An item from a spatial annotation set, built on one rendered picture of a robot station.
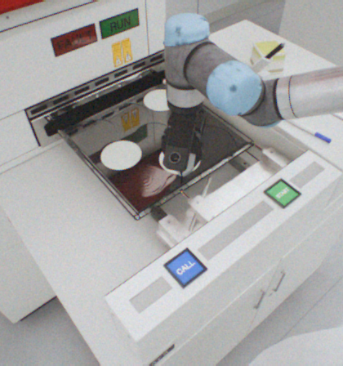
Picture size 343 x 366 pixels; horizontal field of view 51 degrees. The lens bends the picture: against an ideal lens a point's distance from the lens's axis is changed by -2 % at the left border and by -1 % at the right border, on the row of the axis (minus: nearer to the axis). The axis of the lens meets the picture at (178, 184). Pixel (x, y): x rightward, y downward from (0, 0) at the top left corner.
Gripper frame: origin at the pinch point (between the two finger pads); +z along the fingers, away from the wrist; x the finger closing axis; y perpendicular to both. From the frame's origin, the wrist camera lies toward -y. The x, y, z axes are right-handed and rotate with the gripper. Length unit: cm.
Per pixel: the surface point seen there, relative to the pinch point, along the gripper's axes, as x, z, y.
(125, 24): 23.6, -18.1, 30.8
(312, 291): -54, 91, 26
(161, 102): 13.1, 1.3, 25.9
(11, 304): 60, 69, -21
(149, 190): 6.1, 1.4, -5.7
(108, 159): 18.9, 1.3, 0.8
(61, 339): 45, 91, -23
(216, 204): -9.4, 3.3, -3.9
